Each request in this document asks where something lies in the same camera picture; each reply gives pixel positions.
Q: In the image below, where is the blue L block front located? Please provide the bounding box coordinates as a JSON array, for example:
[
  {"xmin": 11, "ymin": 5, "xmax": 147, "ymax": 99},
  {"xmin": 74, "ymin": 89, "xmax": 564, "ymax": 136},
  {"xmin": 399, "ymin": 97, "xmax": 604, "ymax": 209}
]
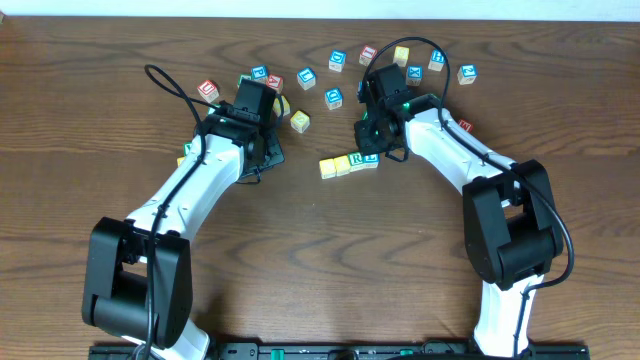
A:
[{"xmin": 363, "ymin": 154, "xmax": 380, "ymax": 168}]

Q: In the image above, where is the green R block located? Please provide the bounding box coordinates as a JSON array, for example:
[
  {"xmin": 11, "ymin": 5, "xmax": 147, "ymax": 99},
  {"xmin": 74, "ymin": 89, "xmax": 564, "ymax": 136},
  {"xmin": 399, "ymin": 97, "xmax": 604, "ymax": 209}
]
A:
[{"xmin": 348, "ymin": 152, "xmax": 364, "ymax": 172}]

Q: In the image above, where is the yellow O block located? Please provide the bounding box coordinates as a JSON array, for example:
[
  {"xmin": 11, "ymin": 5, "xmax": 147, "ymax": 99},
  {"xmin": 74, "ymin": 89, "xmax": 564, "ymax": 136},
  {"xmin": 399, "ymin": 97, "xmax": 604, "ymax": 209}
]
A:
[{"xmin": 333, "ymin": 155, "xmax": 351, "ymax": 176}]

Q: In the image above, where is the yellow C block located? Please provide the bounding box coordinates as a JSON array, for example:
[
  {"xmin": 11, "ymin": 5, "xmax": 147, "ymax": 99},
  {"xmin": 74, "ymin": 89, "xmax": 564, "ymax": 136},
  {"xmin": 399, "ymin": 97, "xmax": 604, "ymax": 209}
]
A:
[{"xmin": 319, "ymin": 159, "xmax": 337, "ymax": 179}]

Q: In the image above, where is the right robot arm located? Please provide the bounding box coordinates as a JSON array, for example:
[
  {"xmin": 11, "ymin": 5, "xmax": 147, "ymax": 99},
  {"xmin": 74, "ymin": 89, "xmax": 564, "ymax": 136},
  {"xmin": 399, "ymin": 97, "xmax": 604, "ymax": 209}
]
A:
[{"xmin": 354, "ymin": 95, "xmax": 573, "ymax": 357}]

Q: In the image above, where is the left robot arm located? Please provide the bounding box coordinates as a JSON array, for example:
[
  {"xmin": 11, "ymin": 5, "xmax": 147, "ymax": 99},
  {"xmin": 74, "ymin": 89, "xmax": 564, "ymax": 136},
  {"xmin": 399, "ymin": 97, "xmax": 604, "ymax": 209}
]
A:
[{"xmin": 81, "ymin": 115, "xmax": 284, "ymax": 359}]

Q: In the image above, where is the yellow K block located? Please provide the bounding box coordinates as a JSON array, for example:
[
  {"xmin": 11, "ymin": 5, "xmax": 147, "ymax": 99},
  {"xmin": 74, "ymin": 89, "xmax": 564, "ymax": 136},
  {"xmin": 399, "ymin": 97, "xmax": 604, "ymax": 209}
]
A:
[{"xmin": 273, "ymin": 95, "xmax": 291, "ymax": 117}]

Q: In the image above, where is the yellow block near L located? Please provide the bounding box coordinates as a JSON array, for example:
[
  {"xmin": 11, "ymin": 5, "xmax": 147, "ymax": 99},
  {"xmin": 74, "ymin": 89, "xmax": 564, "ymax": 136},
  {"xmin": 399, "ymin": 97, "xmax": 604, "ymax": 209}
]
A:
[{"xmin": 290, "ymin": 110, "xmax": 310, "ymax": 133}]

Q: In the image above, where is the blue D block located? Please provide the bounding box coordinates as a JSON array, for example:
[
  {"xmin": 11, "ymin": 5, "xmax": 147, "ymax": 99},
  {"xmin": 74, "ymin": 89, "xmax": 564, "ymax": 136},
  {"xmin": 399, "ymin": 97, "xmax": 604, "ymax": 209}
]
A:
[{"xmin": 324, "ymin": 88, "xmax": 343, "ymax": 110}]

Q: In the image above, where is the blue X block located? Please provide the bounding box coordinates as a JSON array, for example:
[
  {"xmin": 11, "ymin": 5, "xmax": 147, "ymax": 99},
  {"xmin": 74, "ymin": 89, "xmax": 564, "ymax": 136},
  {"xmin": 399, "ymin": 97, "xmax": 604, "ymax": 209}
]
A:
[{"xmin": 406, "ymin": 66, "xmax": 423, "ymax": 87}]

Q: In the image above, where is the green Z block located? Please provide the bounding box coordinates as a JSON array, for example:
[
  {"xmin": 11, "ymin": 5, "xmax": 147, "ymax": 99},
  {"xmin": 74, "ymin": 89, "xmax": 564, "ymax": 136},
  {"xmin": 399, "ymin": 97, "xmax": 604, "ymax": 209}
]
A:
[{"xmin": 238, "ymin": 74, "xmax": 251, "ymax": 83}]

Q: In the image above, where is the green V block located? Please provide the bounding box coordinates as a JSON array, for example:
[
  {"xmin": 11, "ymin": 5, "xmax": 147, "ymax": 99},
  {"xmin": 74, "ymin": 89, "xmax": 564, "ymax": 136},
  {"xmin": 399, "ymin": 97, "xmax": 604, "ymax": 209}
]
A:
[{"xmin": 183, "ymin": 142, "xmax": 192, "ymax": 156}]

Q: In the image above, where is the blue P block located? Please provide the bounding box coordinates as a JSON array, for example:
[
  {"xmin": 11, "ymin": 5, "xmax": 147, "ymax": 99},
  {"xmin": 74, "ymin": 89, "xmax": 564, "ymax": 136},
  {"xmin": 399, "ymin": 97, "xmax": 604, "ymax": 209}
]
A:
[{"xmin": 251, "ymin": 65, "xmax": 269, "ymax": 84}]

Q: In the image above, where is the red M block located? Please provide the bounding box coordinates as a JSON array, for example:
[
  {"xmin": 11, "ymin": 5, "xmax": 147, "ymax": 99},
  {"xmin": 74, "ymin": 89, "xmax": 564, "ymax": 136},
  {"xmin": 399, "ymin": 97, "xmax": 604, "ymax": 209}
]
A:
[{"xmin": 458, "ymin": 119, "xmax": 473, "ymax": 133}]

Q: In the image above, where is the red U block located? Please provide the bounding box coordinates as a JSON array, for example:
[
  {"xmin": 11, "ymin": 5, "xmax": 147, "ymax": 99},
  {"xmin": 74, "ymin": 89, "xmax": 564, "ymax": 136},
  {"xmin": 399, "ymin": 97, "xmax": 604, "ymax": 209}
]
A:
[{"xmin": 197, "ymin": 80, "xmax": 219, "ymax": 103}]

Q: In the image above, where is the yellow S block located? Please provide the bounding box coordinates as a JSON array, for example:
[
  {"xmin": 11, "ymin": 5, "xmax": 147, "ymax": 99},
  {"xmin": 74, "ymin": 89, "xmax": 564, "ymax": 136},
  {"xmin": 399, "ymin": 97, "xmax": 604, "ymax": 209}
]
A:
[{"xmin": 393, "ymin": 46, "xmax": 410, "ymax": 67}]

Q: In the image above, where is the red I block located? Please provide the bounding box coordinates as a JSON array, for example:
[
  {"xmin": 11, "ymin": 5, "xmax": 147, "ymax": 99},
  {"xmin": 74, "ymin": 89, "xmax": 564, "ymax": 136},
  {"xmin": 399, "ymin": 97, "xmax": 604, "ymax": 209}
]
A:
[{"xmin": 359, "ymin": 45, "xmax": 378, "ymax": 66}]

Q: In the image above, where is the blue Q block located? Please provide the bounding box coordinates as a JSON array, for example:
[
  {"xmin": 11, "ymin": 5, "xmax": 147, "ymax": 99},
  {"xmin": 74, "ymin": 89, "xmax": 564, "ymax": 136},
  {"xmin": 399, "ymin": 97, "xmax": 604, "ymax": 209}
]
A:
[{"xmin": 328, "ymin": 50, "xmax": 346, "ymax": 72}]

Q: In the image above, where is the blue H block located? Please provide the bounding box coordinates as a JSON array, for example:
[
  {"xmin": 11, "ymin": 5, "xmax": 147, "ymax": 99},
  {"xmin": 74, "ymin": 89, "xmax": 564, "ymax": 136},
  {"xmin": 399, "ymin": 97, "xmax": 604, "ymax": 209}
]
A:
[{"xmin": 428, "ymin": 50, "xmax": 446, "ymax": 72}]

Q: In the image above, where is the blue two block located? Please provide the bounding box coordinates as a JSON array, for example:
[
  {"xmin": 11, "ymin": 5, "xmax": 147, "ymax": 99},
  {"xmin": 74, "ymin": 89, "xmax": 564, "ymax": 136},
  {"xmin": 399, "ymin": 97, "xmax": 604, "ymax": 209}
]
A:
[{"xmin": 457, "ymin": 64, "xmax": 478, "ymax": 85}]

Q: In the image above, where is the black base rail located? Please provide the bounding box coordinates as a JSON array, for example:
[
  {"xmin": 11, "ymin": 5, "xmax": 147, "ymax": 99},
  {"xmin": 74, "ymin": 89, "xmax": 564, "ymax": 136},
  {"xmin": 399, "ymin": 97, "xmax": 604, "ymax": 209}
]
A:
[{"xmin": 87, "ymin": 340, "xmax": 591, "ymax": 360}]

